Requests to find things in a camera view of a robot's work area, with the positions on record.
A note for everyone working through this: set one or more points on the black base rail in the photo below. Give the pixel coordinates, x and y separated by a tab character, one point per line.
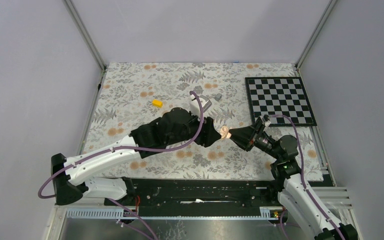
199	198

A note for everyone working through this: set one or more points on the black white checkerboard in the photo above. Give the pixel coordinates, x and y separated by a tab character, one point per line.
285	97

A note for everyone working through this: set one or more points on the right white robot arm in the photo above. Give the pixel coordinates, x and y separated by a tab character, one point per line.
289	186

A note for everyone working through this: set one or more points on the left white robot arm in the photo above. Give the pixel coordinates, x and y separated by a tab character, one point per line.
74	178

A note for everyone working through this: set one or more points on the yellow block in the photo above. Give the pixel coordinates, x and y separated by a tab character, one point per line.
157	103

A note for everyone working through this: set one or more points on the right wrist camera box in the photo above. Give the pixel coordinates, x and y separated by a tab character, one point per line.
265	120

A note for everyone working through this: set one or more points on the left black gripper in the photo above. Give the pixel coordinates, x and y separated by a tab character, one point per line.
208	134

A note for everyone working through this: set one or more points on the small grey block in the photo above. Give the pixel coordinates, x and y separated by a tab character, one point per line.
218	97

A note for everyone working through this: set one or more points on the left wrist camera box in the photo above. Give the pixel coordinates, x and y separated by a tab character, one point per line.
194	105

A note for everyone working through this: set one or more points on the floral table mat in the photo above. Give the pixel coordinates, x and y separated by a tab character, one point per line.
125	103

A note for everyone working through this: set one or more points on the pink earbud charging case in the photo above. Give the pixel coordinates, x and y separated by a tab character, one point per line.
224	132

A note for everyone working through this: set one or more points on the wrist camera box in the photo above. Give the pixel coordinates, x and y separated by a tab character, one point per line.
265	120
194	105

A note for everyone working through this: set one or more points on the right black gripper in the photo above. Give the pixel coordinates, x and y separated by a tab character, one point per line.
245	137

